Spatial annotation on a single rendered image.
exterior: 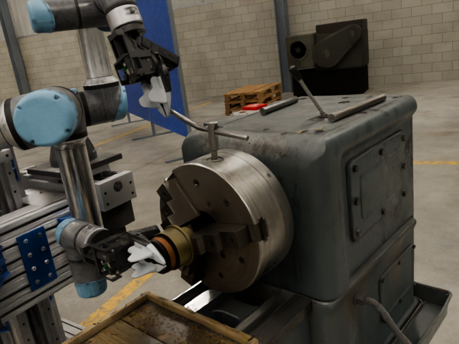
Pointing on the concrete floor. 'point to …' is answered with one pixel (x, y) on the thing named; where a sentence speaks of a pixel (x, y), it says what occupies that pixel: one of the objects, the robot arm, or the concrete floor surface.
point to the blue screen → (153, 29)
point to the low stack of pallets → (251, 96)
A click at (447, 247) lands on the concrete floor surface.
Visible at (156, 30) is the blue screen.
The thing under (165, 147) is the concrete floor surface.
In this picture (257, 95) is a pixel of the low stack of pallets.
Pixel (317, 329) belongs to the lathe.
